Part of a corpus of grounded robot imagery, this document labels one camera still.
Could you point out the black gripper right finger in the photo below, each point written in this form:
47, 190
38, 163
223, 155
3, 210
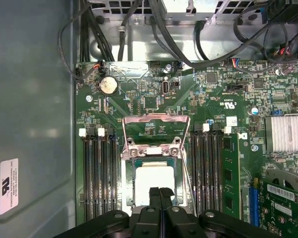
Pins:
178, 223

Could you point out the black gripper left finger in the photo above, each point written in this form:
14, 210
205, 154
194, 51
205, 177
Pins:
149, 223

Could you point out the silver square CPU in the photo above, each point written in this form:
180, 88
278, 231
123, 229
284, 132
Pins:
154, 176

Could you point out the metal socket cover frame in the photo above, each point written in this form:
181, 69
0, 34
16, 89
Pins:
136, 119

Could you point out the CPU socket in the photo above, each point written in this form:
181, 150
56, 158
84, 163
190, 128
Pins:
127, 178

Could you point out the black RAM slot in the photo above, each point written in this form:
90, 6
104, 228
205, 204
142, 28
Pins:
196, 173
114, 178
87, 178
216, 173
205, 173
105, 178
96, 178

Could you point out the blue expansion slot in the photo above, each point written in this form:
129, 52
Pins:
254, 205

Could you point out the green installed RAM stick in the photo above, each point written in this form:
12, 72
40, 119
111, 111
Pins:
231, 161

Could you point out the black graphics card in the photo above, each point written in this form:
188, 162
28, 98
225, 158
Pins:
283, 205

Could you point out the green motherboard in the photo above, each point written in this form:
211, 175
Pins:
201, 99

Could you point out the silver finned heatsink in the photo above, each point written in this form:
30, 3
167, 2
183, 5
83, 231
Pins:
285, 134

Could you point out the round coin battery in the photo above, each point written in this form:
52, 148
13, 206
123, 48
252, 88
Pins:
108, 84

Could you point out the black grey PC case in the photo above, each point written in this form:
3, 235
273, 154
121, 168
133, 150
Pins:
34, 99

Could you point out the perforated metal drive cage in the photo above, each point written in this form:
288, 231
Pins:
178, 10

